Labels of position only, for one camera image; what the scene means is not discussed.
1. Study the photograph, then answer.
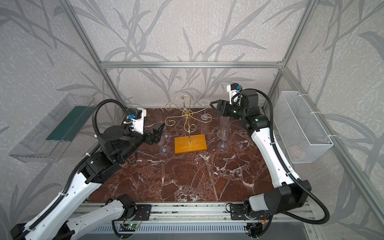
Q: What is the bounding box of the clear wine glass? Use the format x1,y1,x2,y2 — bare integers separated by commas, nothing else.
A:
217,116,230,142
177,93,191,111
157,140,170,156
161,132,172,142
199,99,212,122

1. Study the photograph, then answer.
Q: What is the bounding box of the amber wine glass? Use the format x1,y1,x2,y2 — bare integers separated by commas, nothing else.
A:
217,128,229,152

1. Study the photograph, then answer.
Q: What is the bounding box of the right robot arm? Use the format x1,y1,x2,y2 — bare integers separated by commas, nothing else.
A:
210,87,316,224

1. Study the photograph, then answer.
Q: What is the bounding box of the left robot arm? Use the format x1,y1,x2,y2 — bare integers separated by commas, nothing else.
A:
11,123,165,240

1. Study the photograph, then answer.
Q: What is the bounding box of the yellow wooden rack base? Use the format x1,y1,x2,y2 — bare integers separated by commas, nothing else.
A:
175,135,208,154

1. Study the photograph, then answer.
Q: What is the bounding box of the green circuit board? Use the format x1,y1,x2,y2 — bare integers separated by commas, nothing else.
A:
119,223,140,232

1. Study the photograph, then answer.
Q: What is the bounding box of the gold wire glass rack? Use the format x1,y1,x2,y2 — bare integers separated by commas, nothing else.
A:
165,97,212,136

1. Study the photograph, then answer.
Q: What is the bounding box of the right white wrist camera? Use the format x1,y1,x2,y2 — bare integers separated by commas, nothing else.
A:
227,83,243,105

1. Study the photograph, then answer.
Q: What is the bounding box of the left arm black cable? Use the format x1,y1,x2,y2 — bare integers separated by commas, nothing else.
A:
13,98,130,240

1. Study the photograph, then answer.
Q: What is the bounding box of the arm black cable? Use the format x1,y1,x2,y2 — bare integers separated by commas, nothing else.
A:
13,98,130,240
236,88,331,225

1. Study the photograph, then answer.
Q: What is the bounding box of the aluminium frame crossbar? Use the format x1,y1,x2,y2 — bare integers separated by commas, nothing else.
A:
99,62,283,69

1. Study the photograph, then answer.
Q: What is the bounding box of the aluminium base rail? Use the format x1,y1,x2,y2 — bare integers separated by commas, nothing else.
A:
91,202,301,235

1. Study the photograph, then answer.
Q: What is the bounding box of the white wire mesh basket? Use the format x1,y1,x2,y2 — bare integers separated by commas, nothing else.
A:
274,91,334,164

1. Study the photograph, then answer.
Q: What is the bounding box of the clear plastic wall bin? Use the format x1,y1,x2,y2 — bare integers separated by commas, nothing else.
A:
9,94,96,163

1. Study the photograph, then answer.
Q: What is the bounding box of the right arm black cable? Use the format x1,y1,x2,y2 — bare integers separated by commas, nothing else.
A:
236,88,331,225

